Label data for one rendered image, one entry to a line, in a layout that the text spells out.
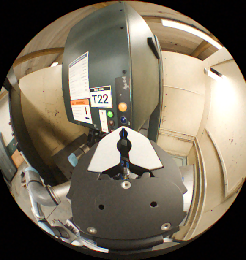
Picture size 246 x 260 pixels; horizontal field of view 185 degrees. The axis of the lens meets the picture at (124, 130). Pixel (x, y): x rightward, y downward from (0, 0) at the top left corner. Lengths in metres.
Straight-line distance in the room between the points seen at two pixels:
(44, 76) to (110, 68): 1.32
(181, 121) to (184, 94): 0.39
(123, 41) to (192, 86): 1.14
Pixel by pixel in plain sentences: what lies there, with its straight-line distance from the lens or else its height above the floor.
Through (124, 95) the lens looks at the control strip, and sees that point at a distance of 0.24.
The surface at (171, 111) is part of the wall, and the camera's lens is 1.28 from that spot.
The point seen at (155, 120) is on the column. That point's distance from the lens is 0.97.
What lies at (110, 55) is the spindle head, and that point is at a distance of 0.28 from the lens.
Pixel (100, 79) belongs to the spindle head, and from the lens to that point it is 0.29.
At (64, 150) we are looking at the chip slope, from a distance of 1.65.
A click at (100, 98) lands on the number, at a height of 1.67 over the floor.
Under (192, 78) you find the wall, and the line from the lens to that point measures 1.31.
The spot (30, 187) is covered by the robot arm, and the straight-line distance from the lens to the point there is 0.43.
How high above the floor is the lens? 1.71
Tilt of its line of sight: 30 degrees down
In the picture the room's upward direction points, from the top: 2 degrees counter-clockwise
